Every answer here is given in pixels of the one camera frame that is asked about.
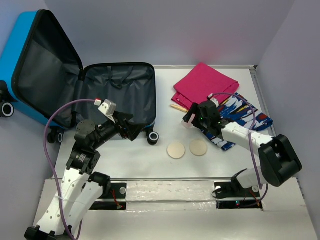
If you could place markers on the wooden stick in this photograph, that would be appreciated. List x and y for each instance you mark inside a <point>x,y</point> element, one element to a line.
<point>179,108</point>

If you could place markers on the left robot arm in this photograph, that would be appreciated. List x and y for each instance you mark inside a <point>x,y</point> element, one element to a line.
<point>81,186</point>

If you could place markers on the beige round disc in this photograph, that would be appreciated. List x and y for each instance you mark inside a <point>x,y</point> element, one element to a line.
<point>176,150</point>
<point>198,147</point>

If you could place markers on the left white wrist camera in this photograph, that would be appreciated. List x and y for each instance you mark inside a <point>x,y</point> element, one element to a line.
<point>107,108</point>

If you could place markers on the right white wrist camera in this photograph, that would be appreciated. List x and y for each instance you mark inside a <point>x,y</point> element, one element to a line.
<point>212,98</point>

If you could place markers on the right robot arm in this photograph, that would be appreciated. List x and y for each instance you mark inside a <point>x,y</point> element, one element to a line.
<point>278,159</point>

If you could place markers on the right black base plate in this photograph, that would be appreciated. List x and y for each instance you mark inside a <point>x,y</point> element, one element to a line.
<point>227,199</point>

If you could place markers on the aluminium table rail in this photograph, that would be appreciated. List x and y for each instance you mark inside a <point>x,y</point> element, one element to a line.
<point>215,179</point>

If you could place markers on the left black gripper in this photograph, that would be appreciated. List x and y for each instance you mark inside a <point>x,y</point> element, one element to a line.
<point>132,130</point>

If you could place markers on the blue white patterned cloth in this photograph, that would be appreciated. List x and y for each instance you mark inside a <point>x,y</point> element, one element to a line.
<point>238,111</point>

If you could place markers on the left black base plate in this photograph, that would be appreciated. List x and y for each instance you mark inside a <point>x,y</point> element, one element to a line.
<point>112,200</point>

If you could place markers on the pink cloth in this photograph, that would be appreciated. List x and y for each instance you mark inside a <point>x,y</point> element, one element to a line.
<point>199,83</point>

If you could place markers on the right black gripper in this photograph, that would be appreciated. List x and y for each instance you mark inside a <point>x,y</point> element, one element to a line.
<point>194,109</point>

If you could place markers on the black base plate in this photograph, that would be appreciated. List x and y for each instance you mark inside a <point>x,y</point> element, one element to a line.
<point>112,200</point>
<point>227,199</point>

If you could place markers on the blue hard-shell suitcase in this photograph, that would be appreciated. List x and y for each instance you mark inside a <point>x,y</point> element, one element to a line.
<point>42,76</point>

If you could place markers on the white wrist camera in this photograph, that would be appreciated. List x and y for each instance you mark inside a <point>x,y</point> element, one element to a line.
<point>212,98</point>
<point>107,108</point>

